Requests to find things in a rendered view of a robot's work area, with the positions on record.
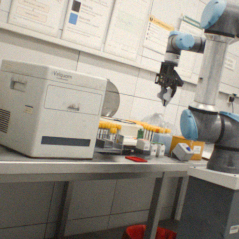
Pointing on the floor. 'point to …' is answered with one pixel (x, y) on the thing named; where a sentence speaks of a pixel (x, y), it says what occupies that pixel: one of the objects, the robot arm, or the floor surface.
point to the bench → (14, 156)
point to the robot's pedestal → (209, 211)
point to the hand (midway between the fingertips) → (165, 103)
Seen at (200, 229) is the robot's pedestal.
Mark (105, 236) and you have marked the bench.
